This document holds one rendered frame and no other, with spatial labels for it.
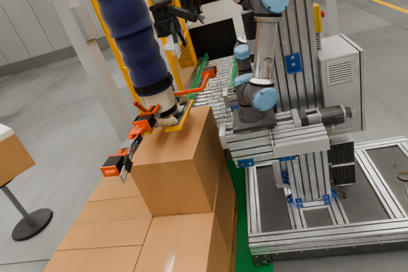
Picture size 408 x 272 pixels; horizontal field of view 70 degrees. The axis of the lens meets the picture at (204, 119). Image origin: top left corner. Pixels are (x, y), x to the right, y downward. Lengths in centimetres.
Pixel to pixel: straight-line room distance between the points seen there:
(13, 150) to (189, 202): 184
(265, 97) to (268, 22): 31
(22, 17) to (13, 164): 1065
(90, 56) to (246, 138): 194
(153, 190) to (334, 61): 120
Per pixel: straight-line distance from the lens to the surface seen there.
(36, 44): 1348
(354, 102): 174
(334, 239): 200
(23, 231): 357
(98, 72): 307
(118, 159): 127
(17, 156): 312
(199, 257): 163
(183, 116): 171
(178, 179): 166
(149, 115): 155
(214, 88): 337
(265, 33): 128
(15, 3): 1342
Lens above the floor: 181
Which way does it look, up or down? 27 degrees down
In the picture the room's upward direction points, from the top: 18 degrees counter-clockwise
